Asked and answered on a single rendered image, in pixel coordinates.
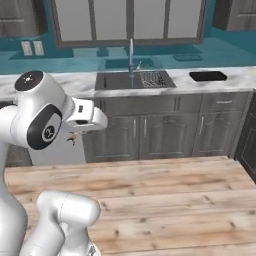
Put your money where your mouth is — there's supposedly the white dishwasher front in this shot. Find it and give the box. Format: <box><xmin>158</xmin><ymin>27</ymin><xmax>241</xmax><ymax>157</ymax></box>
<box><xmin>27</xmin><ymin>131</ymin><xmax>86</xmax><ymax>167</ymax></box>

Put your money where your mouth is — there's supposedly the grey panel under sink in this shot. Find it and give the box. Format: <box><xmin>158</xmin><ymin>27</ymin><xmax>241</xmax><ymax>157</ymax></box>
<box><xmin>94</xmin><ymin>94</ymin><xmax>203</xmax><ymax>117</ymax></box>

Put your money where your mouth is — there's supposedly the white wall socket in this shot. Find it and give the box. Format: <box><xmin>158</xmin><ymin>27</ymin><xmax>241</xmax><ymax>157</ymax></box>
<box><xmin>32</xmin><ymin>40</ymin><xmax>46</xmax><ymax>57</ymax></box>
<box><xmin>20</xmin><ymin>40</ymin><xmax>34</xmax><ymax>57</ymax></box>

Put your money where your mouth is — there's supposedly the window with grey frame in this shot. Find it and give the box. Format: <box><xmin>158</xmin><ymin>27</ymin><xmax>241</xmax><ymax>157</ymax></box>
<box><xmin>49</xmin><ymin>0</ymin><xmax>208</xmax><ymax>49</ymax></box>

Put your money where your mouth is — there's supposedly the wire rack in sink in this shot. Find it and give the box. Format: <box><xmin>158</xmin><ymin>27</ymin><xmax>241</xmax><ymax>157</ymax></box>
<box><xmin>138</xmin><ymin>70</ymin><xmax>167</xmax><ymax>88</ymax></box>

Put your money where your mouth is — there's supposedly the grey wall cupboard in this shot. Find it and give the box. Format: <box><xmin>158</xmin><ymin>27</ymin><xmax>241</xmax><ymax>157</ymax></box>
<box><xmin>212</xmin><ymin>0</ymin><xmax>256</xmax><ymax>33</ymax></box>
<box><xmin>0</xmin><ymin>0</ymin><xmax>49</xmax><ymax>38</ymax></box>

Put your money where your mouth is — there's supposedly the black tray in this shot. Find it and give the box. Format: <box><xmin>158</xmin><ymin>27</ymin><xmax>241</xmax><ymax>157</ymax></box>
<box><xmin>188</xmin><ymin>70</ymin><xmax>229</xmax><ymax>83</ymax></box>

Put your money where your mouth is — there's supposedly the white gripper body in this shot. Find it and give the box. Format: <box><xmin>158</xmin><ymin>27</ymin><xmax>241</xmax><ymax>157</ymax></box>
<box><xmin>87</xmin><ymin>106</ymin><xmax>109</xmax><ymax>133</ymax></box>

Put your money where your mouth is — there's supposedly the silver tap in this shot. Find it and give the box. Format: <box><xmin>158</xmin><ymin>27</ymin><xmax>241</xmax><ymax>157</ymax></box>
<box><xmin>128</xmin><ymin>37</ymin><xmax>143</xmax><ymax>79</ymax></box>

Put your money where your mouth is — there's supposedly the dark grey side cupboard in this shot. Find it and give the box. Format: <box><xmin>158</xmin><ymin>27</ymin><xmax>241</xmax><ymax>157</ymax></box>
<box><xmin>234</xmin><ymin>93</ymin><xmax>256</xmax><ymax>184</ymax></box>

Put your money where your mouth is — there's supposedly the grey drawer front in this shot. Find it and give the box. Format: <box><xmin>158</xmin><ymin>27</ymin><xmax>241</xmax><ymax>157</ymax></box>
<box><xmin>200</xmin><ymin>92</ymin><xmax>250</xmax><ymax>113</ymax></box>

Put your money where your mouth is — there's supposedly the dark grey sink basin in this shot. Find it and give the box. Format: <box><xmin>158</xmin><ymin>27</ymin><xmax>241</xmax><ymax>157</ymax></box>
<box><xmin>94</xmin><ymin>69</ymin><xmax>177</xmax><ymax>92</ymax></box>

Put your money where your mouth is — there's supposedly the grey cupboard door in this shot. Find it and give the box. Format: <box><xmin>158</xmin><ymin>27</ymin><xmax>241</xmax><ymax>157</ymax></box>
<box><xmin>139</xmin><ymin>113</ymin><xmax>200</xmax><ymax>161</ymax></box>
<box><xmin>192</xmin><ymin>111</ymin><xmax>245</xmax><ymax>158</ymax></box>
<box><xmin>82</xmin><ymin>115</ymin><xmax>141</xmax><ymax>163</ymax></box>

